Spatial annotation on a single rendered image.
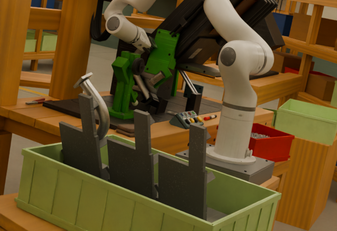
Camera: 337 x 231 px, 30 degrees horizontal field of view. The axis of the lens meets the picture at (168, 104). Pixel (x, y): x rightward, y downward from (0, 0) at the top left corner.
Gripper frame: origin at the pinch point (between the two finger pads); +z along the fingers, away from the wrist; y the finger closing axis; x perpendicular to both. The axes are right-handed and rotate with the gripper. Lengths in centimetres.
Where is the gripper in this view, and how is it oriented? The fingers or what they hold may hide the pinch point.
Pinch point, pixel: (148, 44)
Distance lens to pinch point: 288.6
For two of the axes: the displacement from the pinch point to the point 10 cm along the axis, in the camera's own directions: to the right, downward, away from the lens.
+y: -3.8, -8.5, 3.7
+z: 4.3, 1.9, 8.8
